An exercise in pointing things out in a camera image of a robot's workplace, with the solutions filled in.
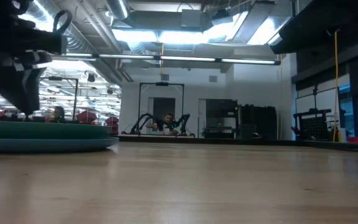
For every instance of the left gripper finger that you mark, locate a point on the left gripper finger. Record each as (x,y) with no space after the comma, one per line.
(11,93)
(33,96)

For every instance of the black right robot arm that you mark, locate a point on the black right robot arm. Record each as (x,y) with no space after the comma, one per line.
(328,21)

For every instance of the black background robot arm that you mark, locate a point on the black background robot arm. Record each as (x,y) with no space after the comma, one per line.
(140,119)
(183,121)

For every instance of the person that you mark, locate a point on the person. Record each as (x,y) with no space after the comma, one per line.
(58,113)
(168,119)

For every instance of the dark green large plastic plate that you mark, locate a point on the dark green large plastic plate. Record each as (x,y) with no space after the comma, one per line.
(42,130)

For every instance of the blue large plastic plate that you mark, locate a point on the blue large plastic plate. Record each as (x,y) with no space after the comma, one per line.
(42,144)

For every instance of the red chair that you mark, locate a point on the red chair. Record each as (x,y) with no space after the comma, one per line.
(112,123)
(86,117)

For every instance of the long ceiling light fixture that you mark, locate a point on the long ceiling light fixture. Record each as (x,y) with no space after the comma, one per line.
(185,58)

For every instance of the grey ceiling unit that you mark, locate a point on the grey ceiling unit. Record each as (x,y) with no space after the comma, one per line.
(190,18)

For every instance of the black shelf unit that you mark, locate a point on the black shelf unit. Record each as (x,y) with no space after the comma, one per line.
(221,118)

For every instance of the black cabinet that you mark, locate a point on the black cabinet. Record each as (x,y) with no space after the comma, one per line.
(258,123)

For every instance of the black pegboard cart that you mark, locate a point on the black pegboard cart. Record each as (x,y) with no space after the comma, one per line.
(314,127)

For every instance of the red box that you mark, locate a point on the red box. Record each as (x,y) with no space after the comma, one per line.
(356,139)

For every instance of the black background rig frame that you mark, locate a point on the black background rig frame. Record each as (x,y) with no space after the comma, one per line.
(139,105)
(76,99)

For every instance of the silver ventilation duct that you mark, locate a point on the silver ventilation duct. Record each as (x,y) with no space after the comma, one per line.
(117,9)

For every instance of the grey wall vent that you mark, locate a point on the grey wall vent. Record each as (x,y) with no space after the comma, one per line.
(213,78)
(164,77)

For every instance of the black aluminium table frame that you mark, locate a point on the black aluminium table frame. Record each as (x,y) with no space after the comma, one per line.
(228,141)

